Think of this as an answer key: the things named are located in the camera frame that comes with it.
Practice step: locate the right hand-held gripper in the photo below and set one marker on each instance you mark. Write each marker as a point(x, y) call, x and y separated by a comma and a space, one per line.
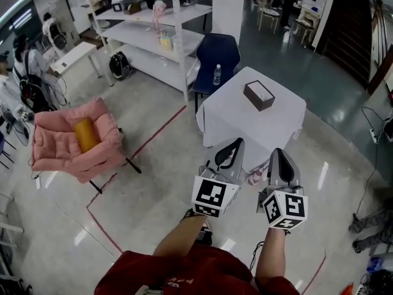
point(288, 207)

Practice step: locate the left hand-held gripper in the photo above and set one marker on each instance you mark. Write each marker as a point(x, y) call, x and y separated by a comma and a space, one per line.
point(212, 195)

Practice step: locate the dark brown box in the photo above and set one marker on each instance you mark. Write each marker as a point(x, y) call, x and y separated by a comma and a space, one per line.
point(261, 101)

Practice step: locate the person's right forearm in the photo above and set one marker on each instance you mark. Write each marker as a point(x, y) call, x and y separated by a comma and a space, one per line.
point(271, 257)

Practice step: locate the person's left forearm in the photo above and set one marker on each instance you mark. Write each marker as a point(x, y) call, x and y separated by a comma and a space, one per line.
point(181, 235)

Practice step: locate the yellow box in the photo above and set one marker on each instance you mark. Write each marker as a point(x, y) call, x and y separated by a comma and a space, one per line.
point(165, 41)

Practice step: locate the pink slippers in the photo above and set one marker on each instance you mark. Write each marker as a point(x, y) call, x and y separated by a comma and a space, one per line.
point(256, 176)

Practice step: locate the table with white cloth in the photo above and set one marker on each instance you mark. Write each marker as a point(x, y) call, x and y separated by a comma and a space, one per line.
point(245, 124)

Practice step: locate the clear plastic water bottle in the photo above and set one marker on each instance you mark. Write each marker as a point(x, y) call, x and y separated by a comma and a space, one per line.
point(217, 75)

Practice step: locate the white power strip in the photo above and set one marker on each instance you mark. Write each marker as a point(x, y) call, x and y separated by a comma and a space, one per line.
point(374, 135)

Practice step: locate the dark blue chair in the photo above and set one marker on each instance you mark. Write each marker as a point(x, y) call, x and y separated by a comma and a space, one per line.
point(215, 54)

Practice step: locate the person's red shirt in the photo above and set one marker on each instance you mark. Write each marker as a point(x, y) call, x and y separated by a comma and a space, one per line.
point(196, 272)

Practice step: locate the black backpack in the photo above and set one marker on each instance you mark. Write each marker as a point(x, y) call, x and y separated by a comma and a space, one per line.
point(120, 65)

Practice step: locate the yellow cylindrical cushion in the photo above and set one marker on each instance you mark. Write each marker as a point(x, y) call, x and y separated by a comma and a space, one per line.
point(86, 135)

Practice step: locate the white metal shelf rack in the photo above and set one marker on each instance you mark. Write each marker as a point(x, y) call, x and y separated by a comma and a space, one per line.
point(144, 35)

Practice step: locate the black bag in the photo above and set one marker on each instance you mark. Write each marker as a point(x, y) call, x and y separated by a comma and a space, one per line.
point(380, 283)

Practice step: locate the white wooden chair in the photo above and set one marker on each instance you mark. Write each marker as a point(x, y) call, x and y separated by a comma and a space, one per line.
point(307, 21)
point(267, 14)

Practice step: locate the dark wooden staircase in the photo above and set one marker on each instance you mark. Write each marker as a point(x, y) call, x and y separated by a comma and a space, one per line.
point(347, 32)

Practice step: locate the pink plush toy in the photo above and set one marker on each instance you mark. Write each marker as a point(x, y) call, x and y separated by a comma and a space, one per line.
point(159, 14)

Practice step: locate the pink cushioned armchair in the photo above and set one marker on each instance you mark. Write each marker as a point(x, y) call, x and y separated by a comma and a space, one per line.
point(58, 146)

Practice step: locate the small white table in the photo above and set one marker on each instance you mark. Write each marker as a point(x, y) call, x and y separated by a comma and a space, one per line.
point(76, 55)

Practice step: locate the grey case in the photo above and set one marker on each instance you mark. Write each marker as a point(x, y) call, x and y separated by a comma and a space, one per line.
point(124, 2)

